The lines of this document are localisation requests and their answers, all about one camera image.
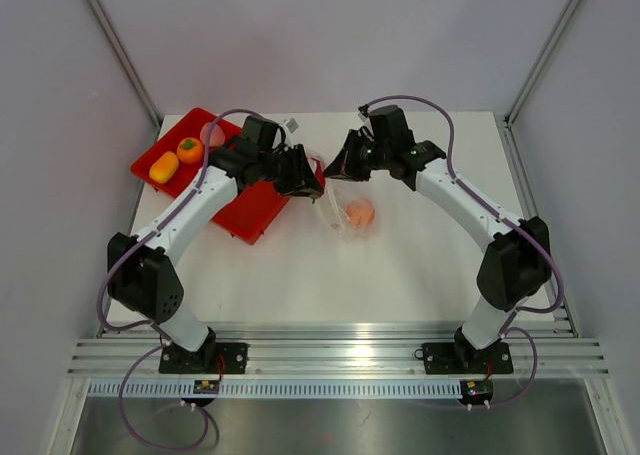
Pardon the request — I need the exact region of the left aluminium frame post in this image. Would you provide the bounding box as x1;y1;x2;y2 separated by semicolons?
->
83;0;163;131

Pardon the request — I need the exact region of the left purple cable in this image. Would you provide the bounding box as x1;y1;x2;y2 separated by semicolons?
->
95;107;261;450

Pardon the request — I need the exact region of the red plastic tray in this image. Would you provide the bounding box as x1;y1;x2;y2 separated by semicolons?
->
130;108;288;245

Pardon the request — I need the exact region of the orange round fruit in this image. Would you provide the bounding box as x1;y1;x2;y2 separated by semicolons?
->
345;198;376;229

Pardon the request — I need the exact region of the left small circuit board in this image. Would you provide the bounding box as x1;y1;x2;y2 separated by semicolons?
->
193;380;220;395

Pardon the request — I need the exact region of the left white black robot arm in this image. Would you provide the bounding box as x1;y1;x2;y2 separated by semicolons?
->
96;112;324;374

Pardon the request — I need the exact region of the white slotted cable duct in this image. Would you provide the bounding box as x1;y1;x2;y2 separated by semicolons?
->
88;378;461;400

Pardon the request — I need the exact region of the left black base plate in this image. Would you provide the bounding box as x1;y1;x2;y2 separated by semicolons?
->
159;342;249;375

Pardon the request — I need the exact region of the small circuit board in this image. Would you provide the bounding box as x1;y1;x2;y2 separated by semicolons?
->
193;380;220;395
460;379;494;406

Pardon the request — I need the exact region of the right small circuit board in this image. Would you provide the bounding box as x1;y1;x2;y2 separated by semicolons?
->
460;379;494;406

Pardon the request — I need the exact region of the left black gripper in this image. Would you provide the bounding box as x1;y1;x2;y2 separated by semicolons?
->
258;145;323;198

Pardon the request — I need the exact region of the orange persimmon fruit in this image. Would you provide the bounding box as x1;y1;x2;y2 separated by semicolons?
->
176;137;204;165

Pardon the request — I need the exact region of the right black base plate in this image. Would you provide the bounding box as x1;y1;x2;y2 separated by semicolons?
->
413;342;514;375

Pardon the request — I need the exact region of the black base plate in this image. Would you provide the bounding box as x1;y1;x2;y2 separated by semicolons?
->
413;342;514;375
159;342;249;375

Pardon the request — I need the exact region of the aluminium frame post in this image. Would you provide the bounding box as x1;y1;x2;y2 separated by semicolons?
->
83;0;163;131
504;0;586;129

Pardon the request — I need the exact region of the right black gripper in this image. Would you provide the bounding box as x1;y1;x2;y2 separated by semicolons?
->
324;130;391;183

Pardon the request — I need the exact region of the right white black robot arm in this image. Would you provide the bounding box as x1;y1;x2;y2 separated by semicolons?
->
324;105;552;373

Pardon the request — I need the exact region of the right aluminium frame post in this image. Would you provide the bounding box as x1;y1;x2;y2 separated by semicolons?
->
504;0;586;129

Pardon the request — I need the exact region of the red chili pepper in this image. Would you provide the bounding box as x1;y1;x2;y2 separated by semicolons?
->
308;156;326;204

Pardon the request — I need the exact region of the yellow orange mango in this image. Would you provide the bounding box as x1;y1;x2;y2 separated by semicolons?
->
148;151;180;184

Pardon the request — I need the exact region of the aluminium mounting rail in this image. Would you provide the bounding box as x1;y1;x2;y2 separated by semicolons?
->
67;309;610;379

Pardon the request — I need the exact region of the pink peach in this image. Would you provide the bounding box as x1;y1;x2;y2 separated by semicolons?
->
199;122;226;149

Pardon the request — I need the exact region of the clear dotted zip bag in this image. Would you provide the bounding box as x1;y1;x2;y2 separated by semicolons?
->
307;150;379;241

